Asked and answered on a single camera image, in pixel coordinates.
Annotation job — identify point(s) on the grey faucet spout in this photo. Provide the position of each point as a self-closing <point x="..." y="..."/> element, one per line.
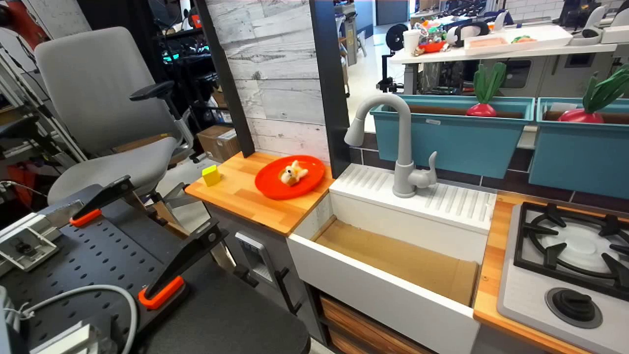
<point x="406" y="180"/>

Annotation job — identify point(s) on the small toy food piece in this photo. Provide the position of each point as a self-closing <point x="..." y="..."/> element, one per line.
<point x="292" y="174"/>

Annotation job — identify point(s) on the orange plate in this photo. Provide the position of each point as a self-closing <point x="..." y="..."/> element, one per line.
<point x="267" y="180"/>

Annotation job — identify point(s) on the wooden countertop left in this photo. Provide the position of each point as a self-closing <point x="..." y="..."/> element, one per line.
<point x="251" y="188"/>

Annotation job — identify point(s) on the cardboard box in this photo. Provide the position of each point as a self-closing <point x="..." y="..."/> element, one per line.
<point x="220" y="143"/>

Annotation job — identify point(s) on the yellow block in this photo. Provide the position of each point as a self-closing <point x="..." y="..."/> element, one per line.
<point x="210" y="176"/>

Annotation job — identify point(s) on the white farmhouse sink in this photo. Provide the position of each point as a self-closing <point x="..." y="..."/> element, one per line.
<point x="408" y="265"/>

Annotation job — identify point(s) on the wooden drawer front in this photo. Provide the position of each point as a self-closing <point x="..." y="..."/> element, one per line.
<point x="351" y="333"/>

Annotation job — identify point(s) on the teal planter box left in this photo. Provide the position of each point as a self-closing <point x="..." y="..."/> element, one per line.
<point x="465" y="145"/>

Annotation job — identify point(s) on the teal planter box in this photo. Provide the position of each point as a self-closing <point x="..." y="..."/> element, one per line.
<point x="585" y="158"/>
<point x="465" y="145"/>

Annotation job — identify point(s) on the white cup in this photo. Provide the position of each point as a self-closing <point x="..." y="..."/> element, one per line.
<point x="410" y="40"/>

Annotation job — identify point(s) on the toy radish left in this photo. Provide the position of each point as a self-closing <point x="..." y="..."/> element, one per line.
<point x="487" y="80"/>

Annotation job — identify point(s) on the toy radish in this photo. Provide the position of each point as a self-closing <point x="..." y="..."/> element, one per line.
<point x="597" y="95"/>
<point x="487" y="80"/>

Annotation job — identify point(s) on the black perforated board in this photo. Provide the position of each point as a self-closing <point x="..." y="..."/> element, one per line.
<point x="90" y="276"/>

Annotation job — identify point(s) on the grey office chair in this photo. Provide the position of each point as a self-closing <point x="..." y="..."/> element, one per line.
<point x="90" y="80"/>

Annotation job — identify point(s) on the white background table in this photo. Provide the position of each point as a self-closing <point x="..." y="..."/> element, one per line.
<point x="560" y="64"/>

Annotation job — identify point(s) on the toy stove top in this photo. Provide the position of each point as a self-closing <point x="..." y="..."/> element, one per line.
<point x="552" y="247"/>

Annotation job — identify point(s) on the teal planter box right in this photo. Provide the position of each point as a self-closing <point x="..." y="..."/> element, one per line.
<point x="585" y="158"/>

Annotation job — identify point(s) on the black stove knob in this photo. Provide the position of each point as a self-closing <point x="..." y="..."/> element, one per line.
<point x="573" y="308"/>

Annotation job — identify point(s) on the toy radish right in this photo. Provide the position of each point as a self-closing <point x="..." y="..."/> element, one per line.
<point x="597" y="95"/>

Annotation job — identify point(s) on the black vertical post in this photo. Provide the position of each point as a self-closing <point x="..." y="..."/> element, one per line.
<point x="330" y="84"/>

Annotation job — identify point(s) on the black clamp near, orange handle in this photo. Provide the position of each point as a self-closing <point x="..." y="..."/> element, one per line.
<point x="171" y="282"/>

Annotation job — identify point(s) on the black clamp , orange handle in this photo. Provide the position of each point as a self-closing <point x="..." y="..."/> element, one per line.
<point x="92" y="210"/>
<point x="171" y="282"/>

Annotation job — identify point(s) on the black clamp far, orange handle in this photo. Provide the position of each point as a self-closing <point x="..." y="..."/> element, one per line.
<point x="92" y="210"/>

